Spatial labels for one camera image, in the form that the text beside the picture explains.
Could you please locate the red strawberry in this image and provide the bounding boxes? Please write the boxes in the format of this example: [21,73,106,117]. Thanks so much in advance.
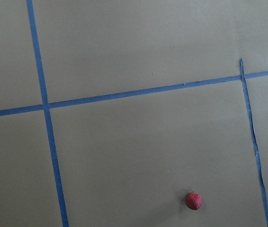
[185,192,203,210]

